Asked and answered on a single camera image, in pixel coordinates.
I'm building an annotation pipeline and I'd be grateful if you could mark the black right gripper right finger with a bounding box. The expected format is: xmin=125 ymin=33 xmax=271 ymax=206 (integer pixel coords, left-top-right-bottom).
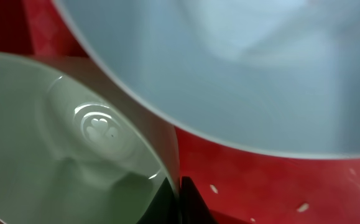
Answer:
xmin=179 ymin=176 xmax=218 ymax=224

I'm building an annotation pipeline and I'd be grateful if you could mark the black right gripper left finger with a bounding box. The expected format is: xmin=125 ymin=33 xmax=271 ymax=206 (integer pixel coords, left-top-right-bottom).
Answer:
xmin=137 ymin=178 xmax=178 ymax=224

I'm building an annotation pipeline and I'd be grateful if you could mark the mint green bowl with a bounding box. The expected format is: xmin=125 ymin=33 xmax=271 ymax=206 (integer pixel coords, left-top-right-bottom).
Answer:
xmin=0 ymin=53 xmax=179 ymax=224

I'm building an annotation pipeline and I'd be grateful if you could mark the light blue plate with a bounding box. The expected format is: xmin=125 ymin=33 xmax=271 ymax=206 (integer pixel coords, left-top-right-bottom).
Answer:
xmin=54 ymin=0 xmax=360 ymax=159

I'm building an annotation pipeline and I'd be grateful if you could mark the red plastic tray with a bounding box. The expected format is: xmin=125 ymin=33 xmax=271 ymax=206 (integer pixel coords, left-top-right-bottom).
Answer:
xmin=0 ymin=0 xmax=360 ymax=223

